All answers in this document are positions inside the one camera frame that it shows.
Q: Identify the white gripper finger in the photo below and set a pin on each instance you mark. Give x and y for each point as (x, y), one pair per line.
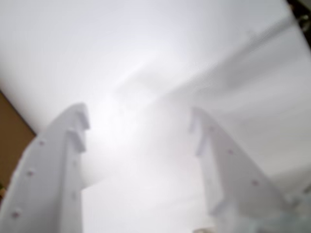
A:
(48, 174)
(230, 184)

